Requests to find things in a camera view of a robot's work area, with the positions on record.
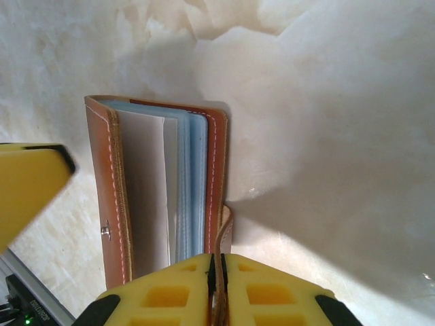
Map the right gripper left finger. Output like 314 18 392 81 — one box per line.
77 253 218 326

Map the plain white card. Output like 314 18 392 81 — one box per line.
120 110 179 268

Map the brown leather card holder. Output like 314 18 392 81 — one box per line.
84 94 236 326

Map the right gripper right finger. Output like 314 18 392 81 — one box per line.
217 253 358 326

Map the aluminium frame cross rail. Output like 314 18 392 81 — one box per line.
0 247 77 326

